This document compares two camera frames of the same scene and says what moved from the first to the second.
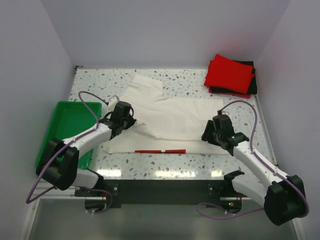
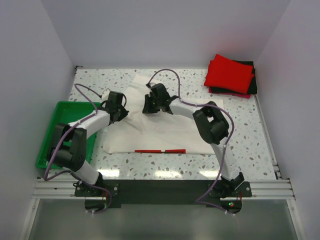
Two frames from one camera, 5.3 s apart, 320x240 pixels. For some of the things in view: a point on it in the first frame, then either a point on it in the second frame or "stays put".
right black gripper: [206, 135] → [147, 109]
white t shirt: [165, 123] stays put
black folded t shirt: [252, 89] stays put
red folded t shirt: [225, 73] stays put
